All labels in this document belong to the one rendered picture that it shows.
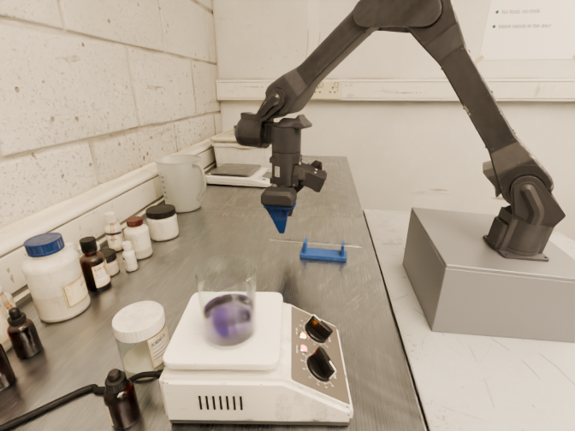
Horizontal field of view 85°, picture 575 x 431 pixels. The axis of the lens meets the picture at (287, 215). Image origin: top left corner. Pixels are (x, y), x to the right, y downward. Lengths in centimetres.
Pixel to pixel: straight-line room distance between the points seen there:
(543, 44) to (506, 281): 155
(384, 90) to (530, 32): 66
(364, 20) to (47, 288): 61
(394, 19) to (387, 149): 130
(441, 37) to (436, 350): 42
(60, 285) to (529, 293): 68
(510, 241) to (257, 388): 40
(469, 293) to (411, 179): 136
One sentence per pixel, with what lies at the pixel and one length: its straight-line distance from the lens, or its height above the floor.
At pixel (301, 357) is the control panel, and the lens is 39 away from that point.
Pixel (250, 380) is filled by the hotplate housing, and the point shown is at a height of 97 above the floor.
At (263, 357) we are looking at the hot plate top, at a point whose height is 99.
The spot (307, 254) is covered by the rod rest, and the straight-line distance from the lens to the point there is 68.
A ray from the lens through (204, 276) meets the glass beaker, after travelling 36.
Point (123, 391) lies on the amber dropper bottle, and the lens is 41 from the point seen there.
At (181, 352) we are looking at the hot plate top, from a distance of 37.
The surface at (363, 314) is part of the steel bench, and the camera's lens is 55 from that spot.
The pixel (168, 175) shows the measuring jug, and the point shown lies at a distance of 94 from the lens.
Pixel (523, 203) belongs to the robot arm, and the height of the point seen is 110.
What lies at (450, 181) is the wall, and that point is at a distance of 190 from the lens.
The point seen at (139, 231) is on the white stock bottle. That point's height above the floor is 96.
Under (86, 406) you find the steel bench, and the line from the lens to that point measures 48.
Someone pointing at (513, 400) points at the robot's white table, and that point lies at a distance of 50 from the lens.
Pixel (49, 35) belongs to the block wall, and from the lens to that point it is 87.
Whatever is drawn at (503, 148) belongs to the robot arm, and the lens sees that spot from 52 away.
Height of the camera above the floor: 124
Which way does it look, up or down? 22 degrees down
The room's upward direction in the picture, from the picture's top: straight up
